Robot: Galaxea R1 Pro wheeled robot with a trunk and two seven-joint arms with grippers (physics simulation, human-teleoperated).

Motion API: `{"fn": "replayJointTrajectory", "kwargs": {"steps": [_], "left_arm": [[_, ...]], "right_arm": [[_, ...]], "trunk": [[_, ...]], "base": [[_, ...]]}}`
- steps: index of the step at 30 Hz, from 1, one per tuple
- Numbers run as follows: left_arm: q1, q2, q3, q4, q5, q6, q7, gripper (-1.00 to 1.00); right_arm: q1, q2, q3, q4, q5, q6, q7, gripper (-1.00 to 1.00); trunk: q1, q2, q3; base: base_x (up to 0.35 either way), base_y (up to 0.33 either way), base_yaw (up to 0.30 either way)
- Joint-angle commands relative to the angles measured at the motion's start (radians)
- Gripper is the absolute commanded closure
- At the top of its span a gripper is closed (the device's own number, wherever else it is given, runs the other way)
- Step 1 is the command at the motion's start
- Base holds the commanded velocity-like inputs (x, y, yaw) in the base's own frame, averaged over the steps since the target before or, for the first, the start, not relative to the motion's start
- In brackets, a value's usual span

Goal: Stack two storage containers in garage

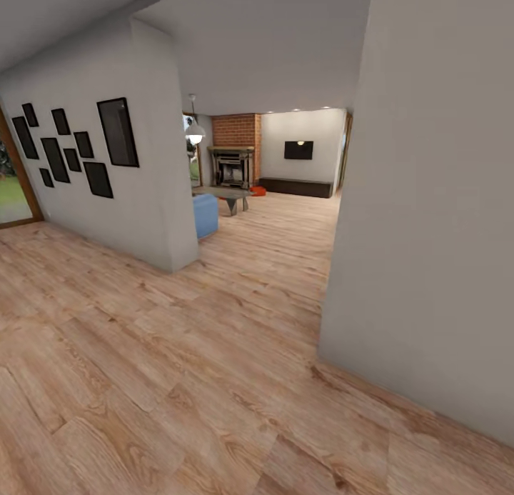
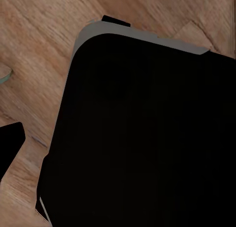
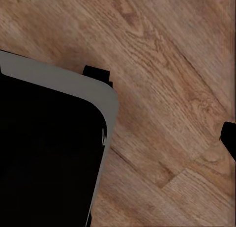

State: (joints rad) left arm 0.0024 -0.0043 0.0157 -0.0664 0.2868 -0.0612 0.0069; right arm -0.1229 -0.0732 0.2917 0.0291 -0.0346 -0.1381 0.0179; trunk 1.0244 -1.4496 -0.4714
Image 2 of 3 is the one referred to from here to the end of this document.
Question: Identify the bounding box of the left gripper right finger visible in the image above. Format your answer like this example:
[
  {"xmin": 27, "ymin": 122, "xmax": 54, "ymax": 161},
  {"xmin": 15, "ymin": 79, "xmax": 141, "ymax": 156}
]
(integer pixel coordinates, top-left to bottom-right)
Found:
[{"xmin": 220, "ymin": 122, "xmax": 236, "ymax": 161}]

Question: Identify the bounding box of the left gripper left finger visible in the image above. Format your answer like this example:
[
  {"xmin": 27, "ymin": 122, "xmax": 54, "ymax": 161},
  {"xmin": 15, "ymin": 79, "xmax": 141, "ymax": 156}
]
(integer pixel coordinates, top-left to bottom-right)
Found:
[{"xmin": 0, "ymin": 122, "xmax": 26, "ymax": 181}]

